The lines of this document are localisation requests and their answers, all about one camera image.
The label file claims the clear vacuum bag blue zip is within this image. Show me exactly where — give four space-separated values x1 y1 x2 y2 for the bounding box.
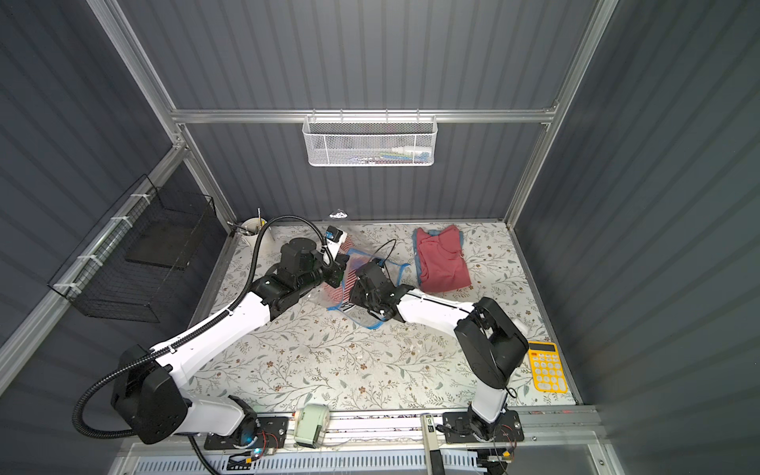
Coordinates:
322 226 411 330

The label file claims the blue tank top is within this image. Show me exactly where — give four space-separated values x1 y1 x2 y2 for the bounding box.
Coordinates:
412 228 424 288

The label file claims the red ribbed garment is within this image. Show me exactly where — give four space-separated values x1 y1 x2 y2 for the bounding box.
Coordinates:
420 225 471 293

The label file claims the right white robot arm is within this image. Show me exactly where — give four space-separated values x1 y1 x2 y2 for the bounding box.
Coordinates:
350 261 530 441

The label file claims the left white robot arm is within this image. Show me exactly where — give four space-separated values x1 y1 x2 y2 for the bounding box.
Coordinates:
112 227 348 445

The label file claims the striped folded garment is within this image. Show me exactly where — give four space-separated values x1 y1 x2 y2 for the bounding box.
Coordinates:
323 232 358 308

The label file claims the white cup with tools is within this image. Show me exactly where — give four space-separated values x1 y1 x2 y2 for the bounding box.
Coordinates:
227 209 275 253

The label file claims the small green white box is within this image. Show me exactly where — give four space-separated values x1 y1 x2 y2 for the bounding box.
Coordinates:
294 404 331 448

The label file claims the yellow calculator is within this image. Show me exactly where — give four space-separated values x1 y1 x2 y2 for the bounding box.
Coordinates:
528 342 569 394

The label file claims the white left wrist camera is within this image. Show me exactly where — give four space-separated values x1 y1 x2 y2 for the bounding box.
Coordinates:
326 226 348 260

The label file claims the white wire basket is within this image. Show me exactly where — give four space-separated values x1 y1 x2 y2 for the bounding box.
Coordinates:
302 118 439 167

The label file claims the black wire basket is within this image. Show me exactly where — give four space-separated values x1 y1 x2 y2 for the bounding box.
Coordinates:
49 179 217 324

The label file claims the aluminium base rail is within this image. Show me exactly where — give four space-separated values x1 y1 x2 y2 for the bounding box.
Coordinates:
110 406 619 474

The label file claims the black corrugated cable conduit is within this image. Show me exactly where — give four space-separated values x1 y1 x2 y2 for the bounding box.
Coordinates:
70 215 334 441

